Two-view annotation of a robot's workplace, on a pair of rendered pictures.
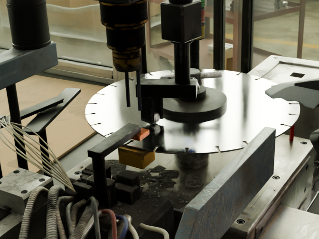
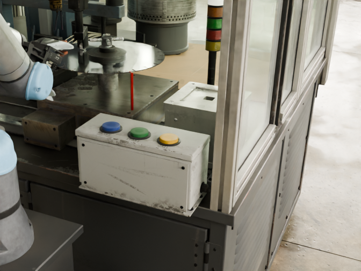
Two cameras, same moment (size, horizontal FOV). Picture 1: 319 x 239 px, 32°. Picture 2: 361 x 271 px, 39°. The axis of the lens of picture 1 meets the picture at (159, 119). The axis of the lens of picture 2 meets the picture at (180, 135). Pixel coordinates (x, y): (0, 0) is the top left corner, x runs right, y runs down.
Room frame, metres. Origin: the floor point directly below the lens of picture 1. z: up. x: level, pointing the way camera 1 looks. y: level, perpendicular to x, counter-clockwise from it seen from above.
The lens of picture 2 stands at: (0.76, -1.49, 1.37)
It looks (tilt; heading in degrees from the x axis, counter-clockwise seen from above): 25 degrees down; 80
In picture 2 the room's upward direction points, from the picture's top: 2 degrees clockwise
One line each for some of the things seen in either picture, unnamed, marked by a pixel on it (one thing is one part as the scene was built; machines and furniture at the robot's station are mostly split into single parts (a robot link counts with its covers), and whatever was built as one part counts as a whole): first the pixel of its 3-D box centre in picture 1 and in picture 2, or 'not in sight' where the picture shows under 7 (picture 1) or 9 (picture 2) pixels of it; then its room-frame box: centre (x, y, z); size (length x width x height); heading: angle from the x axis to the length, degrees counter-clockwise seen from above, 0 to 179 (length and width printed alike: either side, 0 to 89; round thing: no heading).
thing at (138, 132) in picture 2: not in sight; (139, 134); (0.86, -0.48, 0.90); 0.04 x 0.04 x 0.02
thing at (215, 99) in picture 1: (191, 96); (107, 50); (0.81, -0.05, 0.96); 0.11 x 0.11 x 0.03
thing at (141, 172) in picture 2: not in sight; (142, 162); (0.87, -0.47, 0.82); 0.28 x 0.11 x 0.15; 148
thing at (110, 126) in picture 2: not in sight; (110, 128); (0.80, -0.45, 0.90); 0.04 x 0.04 x 0.02
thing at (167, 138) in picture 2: not in sight; (168, 141); (0.92, -0.52, 0.90); 0.04 x 0.04 x 0.02
